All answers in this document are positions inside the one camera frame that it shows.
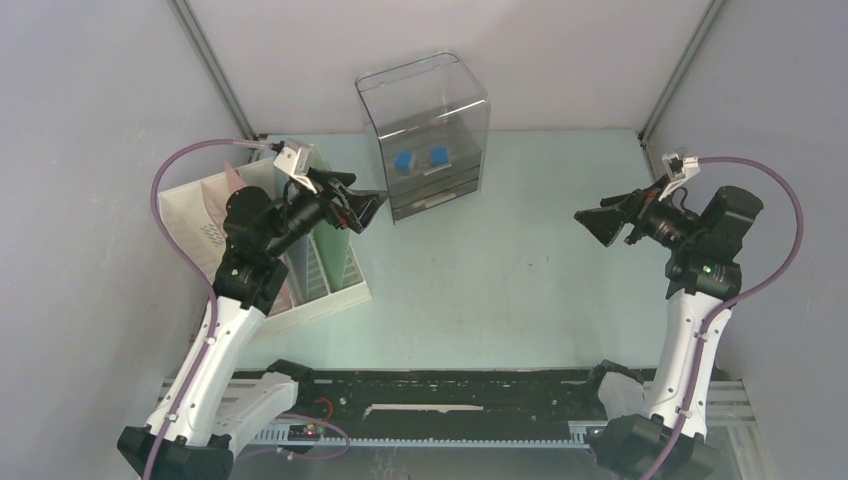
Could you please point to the pink clipboard sheet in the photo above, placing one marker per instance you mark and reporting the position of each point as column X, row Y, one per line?
column 251, row 271

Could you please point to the green clipboard sheet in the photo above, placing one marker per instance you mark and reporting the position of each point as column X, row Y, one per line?
column 332, row 243

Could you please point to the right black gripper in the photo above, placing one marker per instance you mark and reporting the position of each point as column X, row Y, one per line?
column 638, row 208

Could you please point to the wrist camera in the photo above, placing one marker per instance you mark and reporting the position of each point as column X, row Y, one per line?
column 294, row 159
column 678, row 169

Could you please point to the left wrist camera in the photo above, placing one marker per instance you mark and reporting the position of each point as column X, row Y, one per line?
column 294, row 159

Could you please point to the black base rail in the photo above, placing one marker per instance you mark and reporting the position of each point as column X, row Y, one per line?
column 455, row 407

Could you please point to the blue clipboard sheet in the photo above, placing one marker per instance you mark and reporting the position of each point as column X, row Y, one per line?
column 297, row 254

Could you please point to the clear plastic drawer box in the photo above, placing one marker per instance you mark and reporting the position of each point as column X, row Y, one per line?
column 428, row 102

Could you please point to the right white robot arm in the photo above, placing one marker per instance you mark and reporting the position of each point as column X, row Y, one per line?
column 666, row 439

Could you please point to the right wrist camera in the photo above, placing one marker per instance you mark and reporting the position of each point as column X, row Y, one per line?
column 678, row 169

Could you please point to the white plastic file rack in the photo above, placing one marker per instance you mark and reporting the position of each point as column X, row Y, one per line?
column 324, row 274

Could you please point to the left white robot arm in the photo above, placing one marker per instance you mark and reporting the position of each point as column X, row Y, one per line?
column 189, row 436

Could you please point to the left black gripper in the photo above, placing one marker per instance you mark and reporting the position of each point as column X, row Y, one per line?
column 357, row 206

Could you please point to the blue eraser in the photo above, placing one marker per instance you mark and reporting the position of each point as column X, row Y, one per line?
column 405, row 162
column 439, row 157

